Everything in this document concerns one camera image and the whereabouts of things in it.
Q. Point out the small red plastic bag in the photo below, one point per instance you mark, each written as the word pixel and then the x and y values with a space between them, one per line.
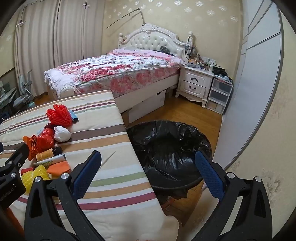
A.
pixel 48 132

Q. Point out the white tube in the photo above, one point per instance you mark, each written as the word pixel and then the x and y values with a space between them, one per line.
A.
pixel 53 160

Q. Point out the cardboard box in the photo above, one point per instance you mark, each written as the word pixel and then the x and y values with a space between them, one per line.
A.
pixel 148 106

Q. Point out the light blue wrapper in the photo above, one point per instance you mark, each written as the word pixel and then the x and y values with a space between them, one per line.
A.
pixel 40 132

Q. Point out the beige curtains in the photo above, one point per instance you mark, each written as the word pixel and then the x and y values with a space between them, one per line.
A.
pixel 57 34

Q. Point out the group of bottles on nightstand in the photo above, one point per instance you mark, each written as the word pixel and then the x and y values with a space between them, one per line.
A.
pixel 201 62

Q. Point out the items hanging on bedpost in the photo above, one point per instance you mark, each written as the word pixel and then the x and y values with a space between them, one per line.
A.
pixel 190 47

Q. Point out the dark red satin cloth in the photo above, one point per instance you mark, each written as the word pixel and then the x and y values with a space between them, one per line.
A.
pixel 49 126

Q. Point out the brown bottle with black cap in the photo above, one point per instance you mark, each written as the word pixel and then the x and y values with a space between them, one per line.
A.
pixel 46 154

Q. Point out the floral quilt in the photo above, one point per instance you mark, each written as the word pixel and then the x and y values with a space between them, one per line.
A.
pixel 111 67

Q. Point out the clear plastic drawer unit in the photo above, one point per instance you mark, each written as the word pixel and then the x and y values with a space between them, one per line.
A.
pixel 218 95

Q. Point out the yellow foam fruit net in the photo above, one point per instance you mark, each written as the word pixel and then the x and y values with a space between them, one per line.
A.
pixel 32 173

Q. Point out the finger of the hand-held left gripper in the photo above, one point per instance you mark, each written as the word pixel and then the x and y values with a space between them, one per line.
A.
pixel 18 156

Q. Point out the bin with black bag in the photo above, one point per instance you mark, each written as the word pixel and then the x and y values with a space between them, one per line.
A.
pixel 166 148

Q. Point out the red foam fruit net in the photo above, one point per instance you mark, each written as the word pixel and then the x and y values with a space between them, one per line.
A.
pixel 59 114

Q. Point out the orange plastic bag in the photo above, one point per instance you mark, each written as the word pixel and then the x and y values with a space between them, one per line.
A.
pixel 30 144

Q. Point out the blue packet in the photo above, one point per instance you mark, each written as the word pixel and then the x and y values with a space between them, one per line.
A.
pixel 74 117

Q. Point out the white plastic bag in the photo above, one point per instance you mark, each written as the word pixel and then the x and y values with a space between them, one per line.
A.
pixel 62 134

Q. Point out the white nightstand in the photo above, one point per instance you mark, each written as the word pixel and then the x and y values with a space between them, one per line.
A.
pixel 194 83

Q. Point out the grey blue chair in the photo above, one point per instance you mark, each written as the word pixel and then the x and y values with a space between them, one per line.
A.
pixel 23 97

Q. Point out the dark item on bed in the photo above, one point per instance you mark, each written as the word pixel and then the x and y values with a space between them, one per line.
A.
pixel 164 49

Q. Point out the white bed with tufted headboard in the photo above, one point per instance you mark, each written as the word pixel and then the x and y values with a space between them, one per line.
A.
pixel 150 39

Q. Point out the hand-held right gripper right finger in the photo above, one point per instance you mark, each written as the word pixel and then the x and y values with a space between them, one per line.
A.
pixel 209 173

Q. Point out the grey desk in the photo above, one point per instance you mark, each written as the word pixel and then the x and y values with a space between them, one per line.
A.
pixel 7 97

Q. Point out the dark bag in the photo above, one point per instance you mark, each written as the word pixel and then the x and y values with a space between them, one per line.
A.
pixel 220 71

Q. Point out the large red plastic bag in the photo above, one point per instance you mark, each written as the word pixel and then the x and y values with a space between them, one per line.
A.
pixel 45 142

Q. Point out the grey wardrobe sliding door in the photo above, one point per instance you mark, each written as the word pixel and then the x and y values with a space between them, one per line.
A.
pixel 259 81

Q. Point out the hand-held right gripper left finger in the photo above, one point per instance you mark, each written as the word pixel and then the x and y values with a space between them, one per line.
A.
pixel 85 173

